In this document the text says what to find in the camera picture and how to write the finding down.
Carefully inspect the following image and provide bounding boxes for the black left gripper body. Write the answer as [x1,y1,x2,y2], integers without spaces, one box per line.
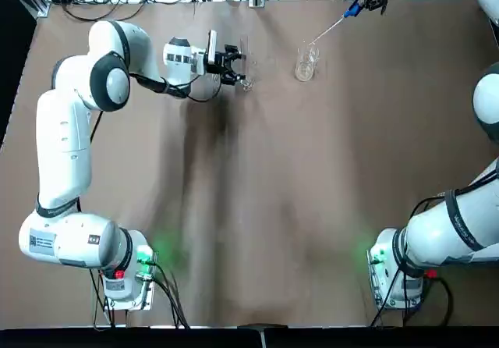
[205,49,232,77]

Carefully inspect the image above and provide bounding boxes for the clear glass graduated cylinder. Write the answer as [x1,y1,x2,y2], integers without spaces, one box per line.
[236,35,261,94]

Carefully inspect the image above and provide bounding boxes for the glass pipette with blue bulb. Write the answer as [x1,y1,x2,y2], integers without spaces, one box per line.
[309,1,363,48]

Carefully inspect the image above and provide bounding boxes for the clear glass beaker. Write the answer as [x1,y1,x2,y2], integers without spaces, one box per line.
[294,40,323,83]

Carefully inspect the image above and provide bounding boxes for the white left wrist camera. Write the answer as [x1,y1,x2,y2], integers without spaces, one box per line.
[206,30,218,66]

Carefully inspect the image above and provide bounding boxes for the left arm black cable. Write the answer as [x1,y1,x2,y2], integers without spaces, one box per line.
[88,70,226,147]

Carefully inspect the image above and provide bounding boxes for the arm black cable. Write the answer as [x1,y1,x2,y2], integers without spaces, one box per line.
[88,70,226,147]
[409,160,499,228]

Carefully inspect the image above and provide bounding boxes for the black looped desk cable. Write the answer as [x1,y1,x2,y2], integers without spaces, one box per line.
[62,0,146,23]

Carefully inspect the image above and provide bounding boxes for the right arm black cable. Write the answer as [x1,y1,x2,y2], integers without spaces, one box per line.
[409,160,499,228]

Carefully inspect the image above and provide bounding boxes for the left arm foot cables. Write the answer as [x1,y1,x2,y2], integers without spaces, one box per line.
[90,260,192,330]

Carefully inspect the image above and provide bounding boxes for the arm foot cables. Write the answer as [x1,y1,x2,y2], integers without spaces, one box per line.
[90,260,192,330]
[370,275,455,328]

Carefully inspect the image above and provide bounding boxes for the right arm foot cables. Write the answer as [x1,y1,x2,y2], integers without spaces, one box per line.
[370,275,455,328]

